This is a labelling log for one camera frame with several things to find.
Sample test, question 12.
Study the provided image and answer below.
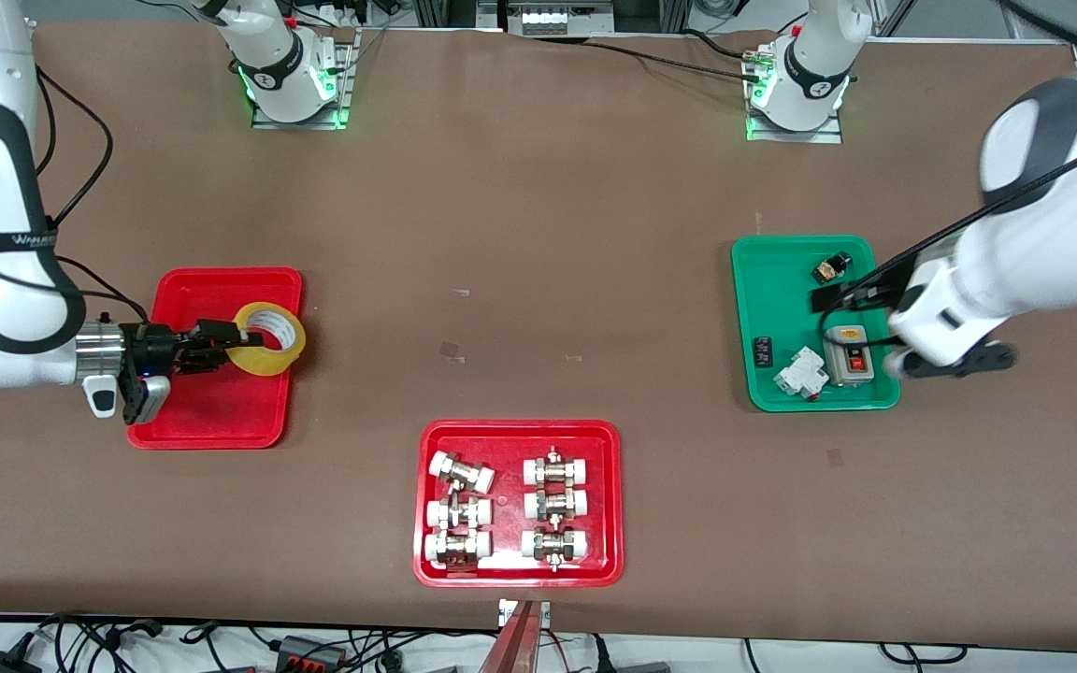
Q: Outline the yellowish clear tape roll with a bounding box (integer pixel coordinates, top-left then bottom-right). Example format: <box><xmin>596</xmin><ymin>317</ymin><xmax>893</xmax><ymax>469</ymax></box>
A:
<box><xmin>226</xmin><ymin>301</ymin><xmax>308</xmax><ymax>378</ymax></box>

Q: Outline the green plastic tray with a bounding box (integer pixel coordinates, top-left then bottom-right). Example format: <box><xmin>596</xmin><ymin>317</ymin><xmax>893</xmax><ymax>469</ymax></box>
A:
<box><xmin>731</xmin><ymin>235</ymin><xmax>902</xmax><ymax>413</ymax></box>

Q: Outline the red plastic tray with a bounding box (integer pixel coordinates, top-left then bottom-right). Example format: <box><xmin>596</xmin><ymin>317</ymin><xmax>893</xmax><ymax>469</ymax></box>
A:
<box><xmin>126</xmin><ymin>267</ymin><xmax>304</xmax><ymax>451</ymax></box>
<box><xmin>412</xmin><ymin>419</ymin><xmax>625</xmax><ymax>589</ymax></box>

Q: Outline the white circuit breaker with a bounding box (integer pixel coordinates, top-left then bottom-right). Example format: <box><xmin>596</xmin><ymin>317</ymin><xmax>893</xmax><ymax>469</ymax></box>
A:
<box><xmin>773</xmin><ymin>346</ymin><xmax>829</xmax><ymax>401</ymax></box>

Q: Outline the white capped metal fitting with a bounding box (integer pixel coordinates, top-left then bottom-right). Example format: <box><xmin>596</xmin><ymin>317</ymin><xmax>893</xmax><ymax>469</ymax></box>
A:
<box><xmin>523</xmin><ymin>447</ymin><xmax>591</xmax><ymax>487</ymax></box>
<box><xmin>428</xmin><ymin>451</ymin><xmax>496</xmax><ymax>494</ymax></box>
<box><xmin>425</xmin><ymin>495</ymin><xmax>493</xmax><ymax>530</ymax></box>
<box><xmin>524</xmin><ymin>487</ymin><xmax>589</xmax><ymax>523</ymax></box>
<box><xmin>521</xmin><ymin>525</ymin><xmax>591</xmax><ymax>572</ymax></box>
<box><xmin>424</xmin><ymin>529</ymin><xmax>493</xmax><ymax>571</ymax></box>

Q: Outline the black orange connector box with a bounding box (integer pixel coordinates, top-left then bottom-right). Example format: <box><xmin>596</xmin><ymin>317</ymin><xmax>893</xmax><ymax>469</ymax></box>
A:
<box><xmin>277</xmin><ymin>636</ymin><xmax>345</xmax><ymax>669</ymax></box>

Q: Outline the white power strip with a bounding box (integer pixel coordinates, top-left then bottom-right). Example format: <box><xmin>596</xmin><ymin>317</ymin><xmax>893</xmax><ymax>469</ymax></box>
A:
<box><xmin>509</xmin><ymin>5</ymin><xmax>614</xmax><ymax>36</ymax></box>

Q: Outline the red metal bar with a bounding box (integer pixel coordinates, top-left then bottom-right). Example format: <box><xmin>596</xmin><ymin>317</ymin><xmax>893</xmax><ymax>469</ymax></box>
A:
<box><xmin>478</xmin><ymin>600</ymin><xmax>551</xmax><ymax>673</ymax></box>

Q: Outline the black push button switch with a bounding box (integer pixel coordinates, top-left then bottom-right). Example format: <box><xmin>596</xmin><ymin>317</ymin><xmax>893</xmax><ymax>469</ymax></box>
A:
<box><xmin>811</xmin><ymin>251</ymin><xmax>854</xmax><ymax>285</ymax></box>

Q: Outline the grey on-off switch box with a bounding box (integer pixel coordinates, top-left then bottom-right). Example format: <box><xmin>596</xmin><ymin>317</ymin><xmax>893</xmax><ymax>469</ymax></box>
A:
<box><xmin>823</xmin><ymin>325</ymin><xmax>887</xmax><ymax>388</ymax></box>

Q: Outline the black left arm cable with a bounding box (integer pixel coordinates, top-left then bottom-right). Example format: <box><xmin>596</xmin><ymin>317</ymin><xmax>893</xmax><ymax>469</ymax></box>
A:
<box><xmin>817</xmin><ymin>126</ymin><xmax>1077</xmax><ymax>342</ymax></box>

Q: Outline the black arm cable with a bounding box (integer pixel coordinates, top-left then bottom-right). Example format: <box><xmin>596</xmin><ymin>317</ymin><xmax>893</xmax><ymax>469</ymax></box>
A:
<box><xmin>0</xmin><ymin>65</ymin><xmax>151</xmax><ymax>323</ymax></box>
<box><xmin>817</xmin><ymin>126</ymin><xmax>1077</xmax><ymax>342</ymax></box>

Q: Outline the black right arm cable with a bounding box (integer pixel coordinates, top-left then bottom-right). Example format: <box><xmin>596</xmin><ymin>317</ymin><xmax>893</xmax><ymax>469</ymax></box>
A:
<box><xmin>0</xmin><ymin>65</ymin><xmax>151</xmax><ymax>323</ymax></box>

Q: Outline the black cable across table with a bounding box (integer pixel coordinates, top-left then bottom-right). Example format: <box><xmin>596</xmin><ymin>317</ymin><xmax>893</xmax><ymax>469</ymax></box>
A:
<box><xmin>585</xmin><ymin>28</ymin><xmax>764</xmax><ymax>80</ymax></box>

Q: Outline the black floor cable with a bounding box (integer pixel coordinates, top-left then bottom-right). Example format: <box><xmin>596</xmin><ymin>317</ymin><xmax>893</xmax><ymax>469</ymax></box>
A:
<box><xmin>880</xmin><ymin>641</ymin><xmax>969</xmax><ymax>666</ymax></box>

